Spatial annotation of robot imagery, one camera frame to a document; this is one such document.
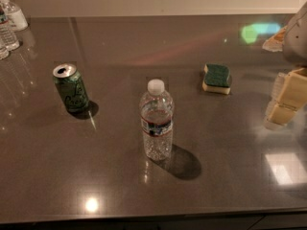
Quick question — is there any clear plastic water bottle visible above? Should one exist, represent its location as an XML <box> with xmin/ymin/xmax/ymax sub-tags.
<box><xmin>139</xmin><ymin>79</ymin><xmax>175</xmax><ymax>161</ymax></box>

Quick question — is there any clear water bottle background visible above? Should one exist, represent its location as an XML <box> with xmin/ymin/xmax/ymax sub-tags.
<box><xmin>0</xmin><ymin>8</ymin><xmax>20</xmax><ymax>51</ymax></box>

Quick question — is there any clear bottle at edge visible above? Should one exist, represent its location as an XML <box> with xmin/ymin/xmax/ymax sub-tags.
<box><xmin>0</xmin><ymin>38</ymin><xmax>9</xmax><ymax>59</ymax></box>

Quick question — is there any crumpled beige wrapper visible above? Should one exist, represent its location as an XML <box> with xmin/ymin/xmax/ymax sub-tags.
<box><xmin>262</xmin><ymin>27</ymin><xmax>287</xmax><ymax>52</ymax></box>

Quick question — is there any green and yellow sponge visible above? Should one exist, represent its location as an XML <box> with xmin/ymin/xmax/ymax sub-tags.
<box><xmin>202</xmin><ymin>63</ymin><xmax>230</xmax><ymax>95</ymax></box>

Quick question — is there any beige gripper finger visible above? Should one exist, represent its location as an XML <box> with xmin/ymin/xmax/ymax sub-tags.
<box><xmin>264</xmin><ymin>68</ymin><xmax>307</xmax><ymax>130</ymax></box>

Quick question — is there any green soda can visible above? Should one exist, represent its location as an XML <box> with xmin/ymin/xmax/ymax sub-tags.
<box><xmin>53</xmin><ymin>63</ymin><xmax>89</xmax><ymax>113</ymax></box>

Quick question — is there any white pump dispenser bottle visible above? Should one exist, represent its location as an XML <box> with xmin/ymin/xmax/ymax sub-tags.
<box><xmin>0</xmin><ymin>0</ymin><xmax>28</xmax><ymax>32</ymax></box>

